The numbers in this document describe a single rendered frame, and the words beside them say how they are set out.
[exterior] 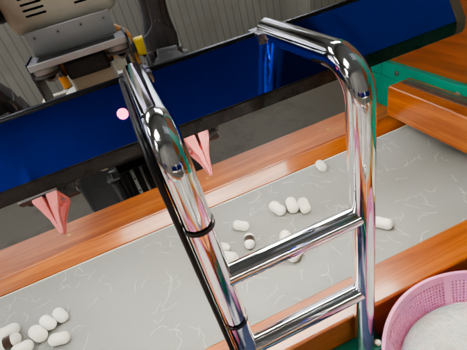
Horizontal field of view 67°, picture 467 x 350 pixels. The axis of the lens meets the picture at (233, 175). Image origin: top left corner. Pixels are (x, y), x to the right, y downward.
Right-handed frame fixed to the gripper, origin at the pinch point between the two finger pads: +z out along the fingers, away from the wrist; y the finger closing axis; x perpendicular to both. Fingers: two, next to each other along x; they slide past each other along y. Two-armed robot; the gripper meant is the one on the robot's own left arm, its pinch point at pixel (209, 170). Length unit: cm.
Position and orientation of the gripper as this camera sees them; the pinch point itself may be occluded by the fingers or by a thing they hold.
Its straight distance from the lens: 65.2
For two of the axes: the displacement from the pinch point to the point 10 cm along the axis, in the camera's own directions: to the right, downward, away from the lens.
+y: 9.2, -3.6, 1.7
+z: 4.0, 8.9, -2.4
